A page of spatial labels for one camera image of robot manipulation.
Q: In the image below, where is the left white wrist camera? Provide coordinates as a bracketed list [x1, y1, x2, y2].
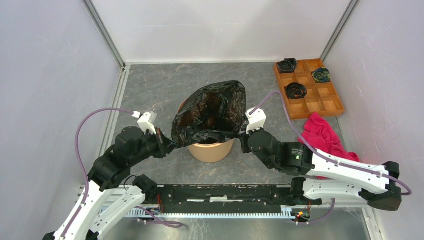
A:
[132, 111, 157, 135]

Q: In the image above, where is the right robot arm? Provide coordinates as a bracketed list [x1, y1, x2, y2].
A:
[237, 129, 402, 211]

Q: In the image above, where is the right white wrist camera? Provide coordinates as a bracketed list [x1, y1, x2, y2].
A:
[245, 108, 267, 134]

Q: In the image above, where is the dark bag roll blue-green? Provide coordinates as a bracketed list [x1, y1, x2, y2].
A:
[311, 67, 331, 84]

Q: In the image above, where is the right aluminium corner post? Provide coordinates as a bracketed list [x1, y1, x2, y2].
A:
[320, 0, 361, 61]

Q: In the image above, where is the black plastic trash bag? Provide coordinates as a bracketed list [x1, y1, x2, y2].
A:
[171, 80, 247, 147]

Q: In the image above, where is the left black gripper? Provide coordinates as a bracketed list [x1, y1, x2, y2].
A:
[129, 126, 180, 165]

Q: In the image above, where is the orange plastic trash bin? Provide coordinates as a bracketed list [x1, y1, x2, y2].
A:
[177, 99, 235, 164]

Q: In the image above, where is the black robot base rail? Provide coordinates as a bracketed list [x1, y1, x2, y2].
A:
[132, 175, 323, 215]

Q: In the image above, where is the black bag roll middle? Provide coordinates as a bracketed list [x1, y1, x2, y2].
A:
[285, 82, 308, 100]

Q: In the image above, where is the left aluminium corner post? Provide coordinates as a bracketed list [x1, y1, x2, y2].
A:
[82, 0, 126, 69]

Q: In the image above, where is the pink red cloth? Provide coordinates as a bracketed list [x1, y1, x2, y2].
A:
[301, 112, 360, 162]

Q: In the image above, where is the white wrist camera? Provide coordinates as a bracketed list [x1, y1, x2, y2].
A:
[132, 111, 157, 135]
[245, 108, 267, 134]

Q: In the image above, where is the aluminium corner post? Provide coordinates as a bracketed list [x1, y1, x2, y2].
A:
[320, 0, 361, 61]
[82, 0, 126, 69]

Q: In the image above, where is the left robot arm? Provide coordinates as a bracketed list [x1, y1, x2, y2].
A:
[43, 126, 178, 240]

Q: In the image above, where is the black bag roll top-left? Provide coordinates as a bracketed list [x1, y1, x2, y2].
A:
[276, 58, 298, 74]

